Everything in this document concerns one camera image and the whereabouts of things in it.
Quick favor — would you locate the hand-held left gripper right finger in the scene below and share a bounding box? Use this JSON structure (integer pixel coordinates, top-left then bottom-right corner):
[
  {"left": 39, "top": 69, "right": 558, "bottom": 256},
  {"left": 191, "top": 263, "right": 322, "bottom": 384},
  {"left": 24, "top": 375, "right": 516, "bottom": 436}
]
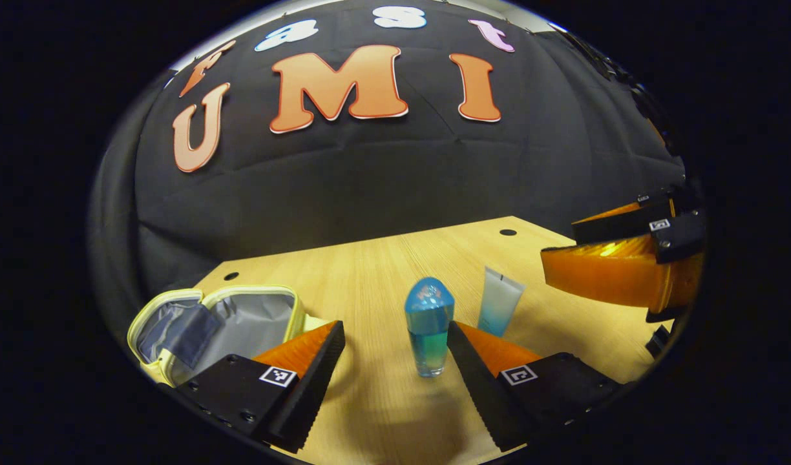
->
[{"left": 447, "top": 320, "right": 626, "bottom": 453}]

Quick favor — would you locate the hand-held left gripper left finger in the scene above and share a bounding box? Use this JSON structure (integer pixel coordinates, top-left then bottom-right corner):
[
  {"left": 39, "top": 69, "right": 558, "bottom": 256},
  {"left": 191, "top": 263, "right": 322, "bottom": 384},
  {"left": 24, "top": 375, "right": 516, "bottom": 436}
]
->
[{"left": 176, "top": 320, "right": 346, "bottom": 454}]

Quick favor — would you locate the blue glass bottle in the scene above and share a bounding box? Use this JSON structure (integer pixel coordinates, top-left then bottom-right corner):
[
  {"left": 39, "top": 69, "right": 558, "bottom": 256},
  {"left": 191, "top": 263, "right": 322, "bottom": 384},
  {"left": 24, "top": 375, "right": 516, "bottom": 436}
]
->
[{"left": 405, "top": 277, "right": 455, "bottom": 378}]

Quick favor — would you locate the pale blue squeeze tube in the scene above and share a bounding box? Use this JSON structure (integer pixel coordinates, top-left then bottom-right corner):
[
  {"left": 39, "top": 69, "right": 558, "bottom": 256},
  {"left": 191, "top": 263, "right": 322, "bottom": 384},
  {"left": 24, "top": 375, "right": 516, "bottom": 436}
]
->
[{"left": 477, "top": 266, "right": 526, "bottom": 338}]

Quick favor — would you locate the black backdrop cloth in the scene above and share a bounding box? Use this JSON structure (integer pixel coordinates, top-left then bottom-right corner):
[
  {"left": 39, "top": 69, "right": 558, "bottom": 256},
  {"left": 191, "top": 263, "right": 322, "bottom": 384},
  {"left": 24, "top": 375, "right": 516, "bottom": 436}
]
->
[{"left": 89, "top": 0, "right": 687, "bottom": 311}]

